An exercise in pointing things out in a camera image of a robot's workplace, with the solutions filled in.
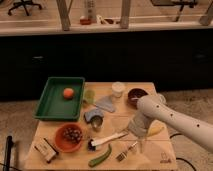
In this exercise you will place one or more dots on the small cardboard box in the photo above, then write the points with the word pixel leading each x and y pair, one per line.
pixel 46 149

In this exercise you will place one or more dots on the green plastic tray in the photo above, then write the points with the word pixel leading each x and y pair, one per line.
pixel 53 106

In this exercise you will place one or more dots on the black stand post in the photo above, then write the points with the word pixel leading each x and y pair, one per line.
pixel 7 156

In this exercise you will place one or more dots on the black office chair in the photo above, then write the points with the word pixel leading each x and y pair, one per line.
pixel 24 4

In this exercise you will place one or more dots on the orange bowl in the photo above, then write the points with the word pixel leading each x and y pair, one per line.
pixel 64 145

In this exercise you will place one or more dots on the dark brown bowl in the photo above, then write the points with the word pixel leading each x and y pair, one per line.
pixel 134 94

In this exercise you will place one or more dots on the green cucumber toy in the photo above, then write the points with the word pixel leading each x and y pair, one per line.
pixel 98 160

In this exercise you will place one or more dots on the dark grapes bunch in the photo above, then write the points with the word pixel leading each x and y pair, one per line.
pixel 73 135

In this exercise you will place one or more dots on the orange ball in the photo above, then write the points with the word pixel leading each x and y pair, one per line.
pixel 68 93

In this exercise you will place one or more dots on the white cup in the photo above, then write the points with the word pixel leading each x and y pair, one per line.
pixel 118 89

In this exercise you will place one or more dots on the white handled brush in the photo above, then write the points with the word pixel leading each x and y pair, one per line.
pixel 93 143

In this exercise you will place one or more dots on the blue cloth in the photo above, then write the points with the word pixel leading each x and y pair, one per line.
pixel 92 113

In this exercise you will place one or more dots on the silver metal fork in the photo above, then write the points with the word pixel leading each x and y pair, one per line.
pixel 124 153

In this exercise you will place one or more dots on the red bowl on shelf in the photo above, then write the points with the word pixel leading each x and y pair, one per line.
pixel 85 21

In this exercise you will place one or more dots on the light green cup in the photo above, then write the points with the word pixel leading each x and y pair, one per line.
pixel 88 96

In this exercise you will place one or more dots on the yellow banana toy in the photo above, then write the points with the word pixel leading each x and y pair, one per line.
pixel 155 129

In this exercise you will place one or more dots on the metal cup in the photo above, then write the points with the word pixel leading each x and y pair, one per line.
pixel 96 123

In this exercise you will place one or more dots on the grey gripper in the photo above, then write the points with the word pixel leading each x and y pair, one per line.
pixel 139 126

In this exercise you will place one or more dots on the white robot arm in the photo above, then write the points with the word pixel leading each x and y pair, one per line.
pixel 150 108

